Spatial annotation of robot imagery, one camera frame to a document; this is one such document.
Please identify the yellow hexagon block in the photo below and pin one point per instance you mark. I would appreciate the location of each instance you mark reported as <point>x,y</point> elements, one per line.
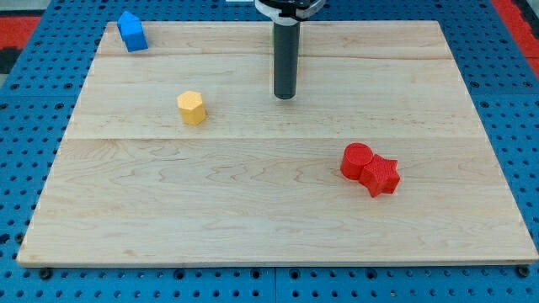
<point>191,107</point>

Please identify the light wooden board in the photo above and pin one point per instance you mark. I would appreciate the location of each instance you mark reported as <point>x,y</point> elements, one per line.
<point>258,183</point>

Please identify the red cylinder block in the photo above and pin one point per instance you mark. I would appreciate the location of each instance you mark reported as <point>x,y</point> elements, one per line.
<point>356,156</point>

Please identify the red star block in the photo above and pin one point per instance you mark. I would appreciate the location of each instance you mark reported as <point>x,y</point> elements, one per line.
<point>380,176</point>

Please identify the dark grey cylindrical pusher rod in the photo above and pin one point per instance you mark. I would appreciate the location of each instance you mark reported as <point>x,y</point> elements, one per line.
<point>286,48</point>

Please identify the blue house-shaped block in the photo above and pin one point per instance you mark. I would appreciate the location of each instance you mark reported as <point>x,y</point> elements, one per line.
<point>131,32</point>

